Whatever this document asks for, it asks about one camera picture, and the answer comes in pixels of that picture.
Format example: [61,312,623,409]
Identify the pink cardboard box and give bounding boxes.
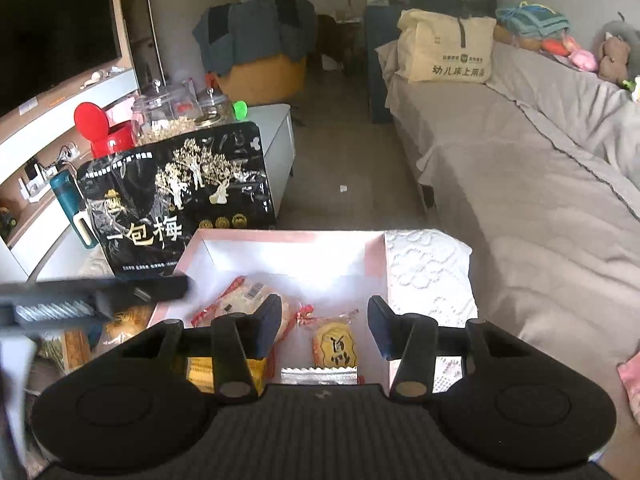
[149,228,397,397]

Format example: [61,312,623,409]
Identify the white television cabinet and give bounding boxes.
[0,66,142,282]

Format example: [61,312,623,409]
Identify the barcoded round rice cracker packet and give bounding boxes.
[191,274,302,342]

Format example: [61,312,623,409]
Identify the pink plush toy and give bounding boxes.
[541,35,599,72]

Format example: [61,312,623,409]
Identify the small glass jar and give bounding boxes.
[196,86,237,127]

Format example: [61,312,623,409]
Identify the black printed snack bag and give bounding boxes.
[76,120,277,279]

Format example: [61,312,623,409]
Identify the grey covered sofa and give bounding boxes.
[374,39,640,411]

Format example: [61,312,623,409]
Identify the pink cloth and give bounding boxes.
[616,349,640,402]

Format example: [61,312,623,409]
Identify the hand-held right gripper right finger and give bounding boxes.
[366,295,507,403]

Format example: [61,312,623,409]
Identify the teal drinking bottle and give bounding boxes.
[49,169,99,249]

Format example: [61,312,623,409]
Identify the folded teal blankets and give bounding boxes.
[494,1,572,42]

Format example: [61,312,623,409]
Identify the dark blue cabinet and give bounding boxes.
[364,5,402,125]

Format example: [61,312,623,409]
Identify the orange beanbag chair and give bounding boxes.
[219,51,309,107]

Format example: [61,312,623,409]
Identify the beige bedding bag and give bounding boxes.
[396,8,499,84]

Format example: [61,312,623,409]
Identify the long bread packet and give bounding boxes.
[62,305,154,374]

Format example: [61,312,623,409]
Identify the white coffee table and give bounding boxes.
[244,103,297,182]

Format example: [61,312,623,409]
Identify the silver foil snack packet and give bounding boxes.
[280,365,362,387]

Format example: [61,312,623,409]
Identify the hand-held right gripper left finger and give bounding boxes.
[144,294,283,405]

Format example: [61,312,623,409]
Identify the red lidded container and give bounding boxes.
[73,102,134,159]

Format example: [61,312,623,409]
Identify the yellow snack packet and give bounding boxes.
[184,354,267,394]

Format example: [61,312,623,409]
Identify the black television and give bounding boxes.
[0,0,124,117]

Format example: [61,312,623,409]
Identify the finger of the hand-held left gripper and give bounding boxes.
[0,274,192,307]
[92,289,157,322]

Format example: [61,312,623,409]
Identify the grey plush toy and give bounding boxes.
[596,12,640,87]

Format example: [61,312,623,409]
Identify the yellow label cracker packet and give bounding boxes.
[299,309,362,372]

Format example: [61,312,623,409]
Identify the glass jar with nuts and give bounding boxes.
[131,79,202,147]

